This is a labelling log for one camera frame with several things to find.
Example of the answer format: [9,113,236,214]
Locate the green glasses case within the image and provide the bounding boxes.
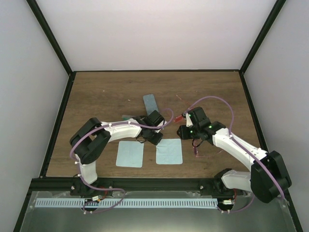
[122,115,133,121]

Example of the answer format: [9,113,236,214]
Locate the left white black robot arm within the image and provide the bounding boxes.
[70,110,168,195]

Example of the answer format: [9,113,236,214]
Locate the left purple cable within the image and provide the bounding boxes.
[69,107,175,216]

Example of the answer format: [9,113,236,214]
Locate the closed blue-grey glasses case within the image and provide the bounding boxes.
[143,94,159,115]

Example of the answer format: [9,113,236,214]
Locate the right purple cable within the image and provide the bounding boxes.
[183,96,288,215]

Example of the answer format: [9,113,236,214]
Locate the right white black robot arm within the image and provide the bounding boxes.
[177,107,292,203]

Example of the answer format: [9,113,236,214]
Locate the red sunglasses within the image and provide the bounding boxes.
[173,95,191,123]

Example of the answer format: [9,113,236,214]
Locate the light blue slotted cable duct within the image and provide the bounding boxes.
[34,198,218,209]

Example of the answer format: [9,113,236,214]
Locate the pink sunglasses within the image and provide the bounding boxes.
[192,139,214,158]

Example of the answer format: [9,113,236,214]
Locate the purple cable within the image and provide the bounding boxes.
[183,96,288,215]
[69,107,175,216]

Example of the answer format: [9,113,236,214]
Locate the black aluminium frame rail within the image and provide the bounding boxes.
[29,177,241,196]

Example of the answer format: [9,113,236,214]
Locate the light blue cloth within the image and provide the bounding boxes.
[156,139,183,165]
[116,141,144,168]

